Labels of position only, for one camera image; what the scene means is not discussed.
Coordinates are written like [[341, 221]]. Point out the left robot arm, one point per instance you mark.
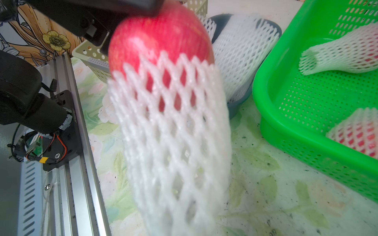
[[52, 28]]

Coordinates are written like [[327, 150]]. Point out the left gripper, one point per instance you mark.
[[94, 20]]

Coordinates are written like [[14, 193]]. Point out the bright green plastic basket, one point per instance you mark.
[[297, 111]]

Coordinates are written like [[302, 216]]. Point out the aluminium front rail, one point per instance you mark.
[[65, 201]]

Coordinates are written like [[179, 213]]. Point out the pale green perforated basket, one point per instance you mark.
[[92, 57]]

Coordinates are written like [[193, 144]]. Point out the netted apple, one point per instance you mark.
[[359, 132], [171, 107]]

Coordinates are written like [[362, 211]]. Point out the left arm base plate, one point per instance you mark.
[[54, 137]]

